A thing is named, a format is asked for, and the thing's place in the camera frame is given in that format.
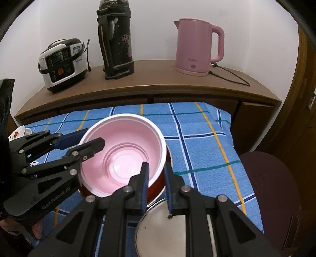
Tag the wooden cabinet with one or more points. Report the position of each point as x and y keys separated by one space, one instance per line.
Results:
x=172 y=86

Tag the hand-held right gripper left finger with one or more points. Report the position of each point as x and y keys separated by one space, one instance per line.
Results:
x=145 y=187

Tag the white floral cup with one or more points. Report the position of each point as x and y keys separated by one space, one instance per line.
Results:
x=16 y=134

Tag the grey door fitting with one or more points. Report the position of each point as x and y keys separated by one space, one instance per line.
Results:
x=312 y=97

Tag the black thermos flask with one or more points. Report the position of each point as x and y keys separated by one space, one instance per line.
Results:
x=118 y=49

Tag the person's left hand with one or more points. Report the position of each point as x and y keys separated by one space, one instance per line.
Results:
x=37 y=228

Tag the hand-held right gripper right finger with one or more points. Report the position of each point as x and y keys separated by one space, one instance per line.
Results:
x=168 y=187

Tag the wooden door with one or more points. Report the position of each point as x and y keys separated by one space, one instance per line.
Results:
x=306 y=148

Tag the white rice cooker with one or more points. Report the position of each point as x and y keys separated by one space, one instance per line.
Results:
x=61 y=66

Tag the blue checked cloth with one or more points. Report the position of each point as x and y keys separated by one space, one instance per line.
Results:
x=197 y=148

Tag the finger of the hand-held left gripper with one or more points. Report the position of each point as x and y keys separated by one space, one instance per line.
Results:
x=71 y=139
x=91 y=145

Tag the maroon chair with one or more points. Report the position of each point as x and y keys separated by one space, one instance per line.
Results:
x=269 y=185

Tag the red bowl with pink inside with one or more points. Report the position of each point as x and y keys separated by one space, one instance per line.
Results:
x=128 y=138

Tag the pink electric kettle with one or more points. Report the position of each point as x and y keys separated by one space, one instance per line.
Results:
x=192 y=49

